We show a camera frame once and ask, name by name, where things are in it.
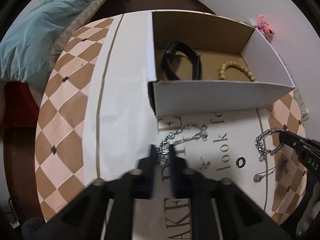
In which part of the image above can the light blue duvet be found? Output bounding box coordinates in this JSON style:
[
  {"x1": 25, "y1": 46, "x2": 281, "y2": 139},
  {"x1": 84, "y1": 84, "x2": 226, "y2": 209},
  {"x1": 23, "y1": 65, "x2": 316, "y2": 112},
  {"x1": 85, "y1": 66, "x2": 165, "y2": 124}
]
[{"x1": 1, "y1": 0, "x2": 92, "y2": 90}]

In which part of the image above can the bed with patterned mattress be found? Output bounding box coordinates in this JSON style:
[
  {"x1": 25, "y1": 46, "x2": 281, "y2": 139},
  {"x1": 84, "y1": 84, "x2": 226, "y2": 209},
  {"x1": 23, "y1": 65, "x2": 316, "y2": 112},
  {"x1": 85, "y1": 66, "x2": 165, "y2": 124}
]
[{"x1": 0, "y1": 0, "x2": 126, "y2": 106}]

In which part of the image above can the thin silver pendant necklace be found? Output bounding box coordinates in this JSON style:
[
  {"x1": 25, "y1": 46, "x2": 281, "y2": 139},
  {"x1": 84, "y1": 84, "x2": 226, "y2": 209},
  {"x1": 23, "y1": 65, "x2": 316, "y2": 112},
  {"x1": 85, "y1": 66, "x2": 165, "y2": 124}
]
[{"x1": 253, "y1": 160, "x2": 289, "y2": 183}]

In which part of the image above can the black wristband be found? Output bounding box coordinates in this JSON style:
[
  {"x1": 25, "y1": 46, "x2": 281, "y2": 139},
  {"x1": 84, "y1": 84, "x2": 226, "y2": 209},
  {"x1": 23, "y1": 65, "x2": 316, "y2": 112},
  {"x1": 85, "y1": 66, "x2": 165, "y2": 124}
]
[{"x1": 161, "y1": 40, "x2": 202, "y2": 81}]

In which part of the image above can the checkered printed tablecloth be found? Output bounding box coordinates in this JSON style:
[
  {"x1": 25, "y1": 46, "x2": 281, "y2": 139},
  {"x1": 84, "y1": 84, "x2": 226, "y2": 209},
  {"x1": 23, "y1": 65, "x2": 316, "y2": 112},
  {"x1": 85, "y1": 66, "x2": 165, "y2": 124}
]
[{"x1": 35, "y1": 11, "x2": 306, "y2": 224}]

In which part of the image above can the pink panther plush toy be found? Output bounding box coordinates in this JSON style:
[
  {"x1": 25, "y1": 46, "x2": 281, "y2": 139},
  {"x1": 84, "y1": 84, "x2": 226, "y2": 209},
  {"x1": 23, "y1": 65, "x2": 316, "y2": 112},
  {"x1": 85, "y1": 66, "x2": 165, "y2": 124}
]
[{"x1": 257, "y1": 14, "x2": 274, "y2": 42}]

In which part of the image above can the white power strip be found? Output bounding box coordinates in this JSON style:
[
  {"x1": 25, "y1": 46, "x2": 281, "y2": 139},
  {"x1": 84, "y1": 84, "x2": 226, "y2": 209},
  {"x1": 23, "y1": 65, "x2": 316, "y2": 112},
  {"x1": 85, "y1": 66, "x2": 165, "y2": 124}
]
[{"x1": 277, "y1": 54, "x2": 310, "y2": 122}]

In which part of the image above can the wooden bead bracelet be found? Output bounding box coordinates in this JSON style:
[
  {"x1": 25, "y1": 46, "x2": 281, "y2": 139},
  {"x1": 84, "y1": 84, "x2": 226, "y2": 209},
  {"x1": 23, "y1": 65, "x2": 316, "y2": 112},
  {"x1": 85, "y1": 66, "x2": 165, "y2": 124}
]
[{"x1": 218, "y1": 61, "x2": 258, "y2": 82}]

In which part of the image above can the white cardboard box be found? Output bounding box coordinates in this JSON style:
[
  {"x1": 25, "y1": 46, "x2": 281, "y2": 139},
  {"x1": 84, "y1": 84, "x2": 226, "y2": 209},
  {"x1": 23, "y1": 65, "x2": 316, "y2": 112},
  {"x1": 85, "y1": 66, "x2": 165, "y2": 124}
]
[{"x1": 147, "y1": 10, "x2": 295, "y2": 117}]

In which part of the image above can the silver charm bracelet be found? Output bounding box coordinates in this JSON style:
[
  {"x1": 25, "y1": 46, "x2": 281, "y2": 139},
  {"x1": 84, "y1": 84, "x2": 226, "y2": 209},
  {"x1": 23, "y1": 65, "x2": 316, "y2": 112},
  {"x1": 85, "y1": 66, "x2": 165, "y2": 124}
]
[{"x1": 155, "y1": 122, "x2": 209, "y2": 166}]

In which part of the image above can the silver chain bracelet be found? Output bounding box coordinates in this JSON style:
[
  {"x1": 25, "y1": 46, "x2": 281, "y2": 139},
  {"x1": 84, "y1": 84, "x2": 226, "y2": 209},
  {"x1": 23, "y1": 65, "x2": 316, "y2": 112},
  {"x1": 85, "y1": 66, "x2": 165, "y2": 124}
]
[{"x1": 254, "y1": 127, "x2": 285, "y2": 163}]

